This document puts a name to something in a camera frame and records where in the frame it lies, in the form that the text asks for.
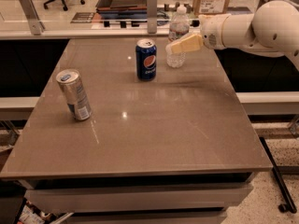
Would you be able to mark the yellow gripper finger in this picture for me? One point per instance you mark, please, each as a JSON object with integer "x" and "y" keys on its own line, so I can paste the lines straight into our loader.
{"x": 187, "y": 43}

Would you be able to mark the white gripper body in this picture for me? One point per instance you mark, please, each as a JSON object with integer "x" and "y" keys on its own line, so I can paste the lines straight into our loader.
{"x": 211, "y": 32}

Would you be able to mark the clear plastic water bottle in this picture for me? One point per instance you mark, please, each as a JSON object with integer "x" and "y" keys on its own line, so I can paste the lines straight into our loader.
{"x": 178, "y": 27}

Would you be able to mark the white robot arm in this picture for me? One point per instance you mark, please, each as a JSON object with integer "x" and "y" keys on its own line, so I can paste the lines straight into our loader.
{"x": 272, "y": 31}

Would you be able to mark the blue pepsi can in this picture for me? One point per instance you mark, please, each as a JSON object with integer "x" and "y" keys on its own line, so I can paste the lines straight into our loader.
{"x": 145, "y": 53}

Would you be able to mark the silver redbull can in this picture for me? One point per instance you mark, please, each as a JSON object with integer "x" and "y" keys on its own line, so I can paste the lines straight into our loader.
{"x": 71, "y": 85}

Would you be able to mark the grey open bin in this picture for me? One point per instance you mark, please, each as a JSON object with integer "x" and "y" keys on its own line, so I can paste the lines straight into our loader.
{"x": 123, "y": 0}

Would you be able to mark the lower grey drawer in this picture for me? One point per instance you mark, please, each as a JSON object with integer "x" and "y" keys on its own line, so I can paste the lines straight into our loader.
{"x": 214, "y": 217}

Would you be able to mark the grey drawer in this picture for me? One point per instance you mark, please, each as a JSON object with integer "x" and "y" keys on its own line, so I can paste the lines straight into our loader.
{"x": 214, "y": 217}
{"x": 139, "y": 198}

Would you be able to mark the black floor bar with wheel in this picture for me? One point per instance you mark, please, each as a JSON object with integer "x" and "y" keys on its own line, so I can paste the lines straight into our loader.
{"x": 278, "y": 171}

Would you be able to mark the upper grey drawer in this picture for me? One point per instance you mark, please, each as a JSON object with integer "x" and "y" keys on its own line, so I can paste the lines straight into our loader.
{"x": 139, "y": 198}

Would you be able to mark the middle metal glass bracket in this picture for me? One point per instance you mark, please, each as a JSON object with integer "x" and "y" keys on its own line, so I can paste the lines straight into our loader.
{"x": 152, "y": 16}

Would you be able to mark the left metal glass bracket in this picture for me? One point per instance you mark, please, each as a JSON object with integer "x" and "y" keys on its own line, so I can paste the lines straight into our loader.
{"x": 35, "y": 24}

